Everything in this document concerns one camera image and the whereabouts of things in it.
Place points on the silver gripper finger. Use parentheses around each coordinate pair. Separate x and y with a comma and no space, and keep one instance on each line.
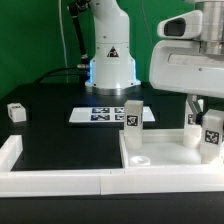
(193,102)

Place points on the white square table top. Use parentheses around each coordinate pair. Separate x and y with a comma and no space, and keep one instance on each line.
(160,147)

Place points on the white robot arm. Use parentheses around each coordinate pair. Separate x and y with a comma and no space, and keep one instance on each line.
(112,69)

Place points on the white fiducial marker sheet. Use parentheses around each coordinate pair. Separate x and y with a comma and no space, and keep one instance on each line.
(96,114)

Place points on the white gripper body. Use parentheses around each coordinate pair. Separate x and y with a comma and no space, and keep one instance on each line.
(190,58)

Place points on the white U-shaped fence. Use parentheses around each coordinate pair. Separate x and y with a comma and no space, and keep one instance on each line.
(202,178)

